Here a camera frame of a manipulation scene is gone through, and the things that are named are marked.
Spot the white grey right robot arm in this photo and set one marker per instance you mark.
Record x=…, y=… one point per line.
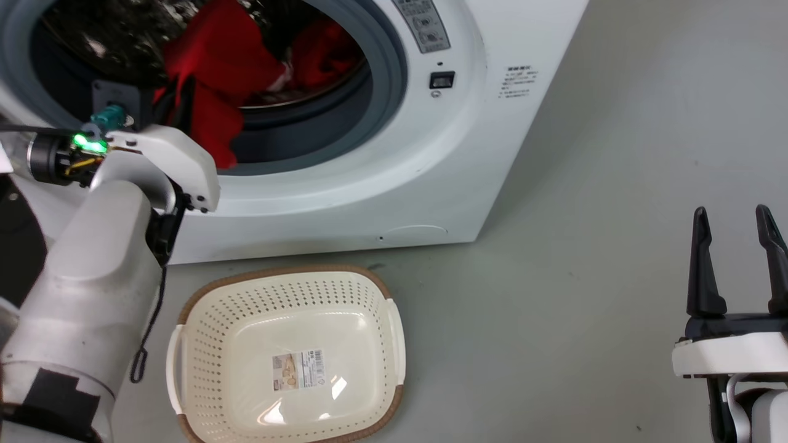
x=760, y=412

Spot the grey instruction label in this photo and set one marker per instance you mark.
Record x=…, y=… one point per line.
x=422, y=21

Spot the large red garment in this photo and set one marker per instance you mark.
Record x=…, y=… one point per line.
x=215, y=55

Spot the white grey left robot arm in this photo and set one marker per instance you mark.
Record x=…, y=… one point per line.
x=86, y=283

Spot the white cloth piece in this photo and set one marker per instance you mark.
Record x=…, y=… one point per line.
x=282, y=77

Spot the white front-load washing machine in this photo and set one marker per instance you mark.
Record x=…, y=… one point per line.
x=431, y=154

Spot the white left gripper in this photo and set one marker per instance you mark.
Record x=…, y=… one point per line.
x=178, y=160

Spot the paper label sticker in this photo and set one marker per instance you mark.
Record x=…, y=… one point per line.
x=298, y=369

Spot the small red garment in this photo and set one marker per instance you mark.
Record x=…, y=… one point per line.
x=323, y=55

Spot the cream perforated laundry basket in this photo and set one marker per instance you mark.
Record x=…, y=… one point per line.
x=289, y=344

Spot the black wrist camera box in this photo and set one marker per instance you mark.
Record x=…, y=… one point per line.
x=123, y=95

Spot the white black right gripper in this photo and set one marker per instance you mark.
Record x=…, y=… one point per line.
x=732, y=351

